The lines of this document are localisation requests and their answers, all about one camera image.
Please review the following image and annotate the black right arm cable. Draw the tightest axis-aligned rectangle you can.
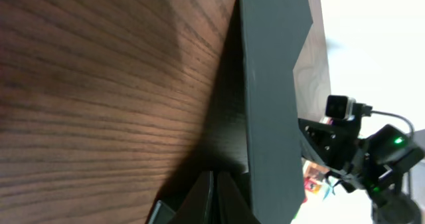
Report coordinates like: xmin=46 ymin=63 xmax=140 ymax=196
xmin=370 ymin=110 xmax=416 ymax=142

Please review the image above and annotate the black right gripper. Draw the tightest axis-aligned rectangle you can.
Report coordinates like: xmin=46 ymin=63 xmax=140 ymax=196
xmin=298 ymin=118 xmax=369 ymax=193

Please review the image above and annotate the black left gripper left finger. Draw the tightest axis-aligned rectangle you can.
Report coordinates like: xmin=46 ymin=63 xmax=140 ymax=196
xmin=168 ymin=171 xmax=214 ymax=224

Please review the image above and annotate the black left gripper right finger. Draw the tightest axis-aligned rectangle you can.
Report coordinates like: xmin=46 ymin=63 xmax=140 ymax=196
xmin=216 ymin=172 xmax=260 ymax=224

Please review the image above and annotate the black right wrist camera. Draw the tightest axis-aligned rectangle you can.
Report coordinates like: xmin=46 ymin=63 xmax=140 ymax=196
xmin=325 ymin=95 xmax=373 ymax=121

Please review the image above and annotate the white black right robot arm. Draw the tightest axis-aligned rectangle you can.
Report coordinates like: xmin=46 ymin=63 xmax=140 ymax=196
xmin=298 ymin=118 xmax=424 ymax=223

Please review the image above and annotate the black gift box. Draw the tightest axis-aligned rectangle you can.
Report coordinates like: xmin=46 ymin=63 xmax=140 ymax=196
xmin=240 ymin=0 xmax=313 ymax=223

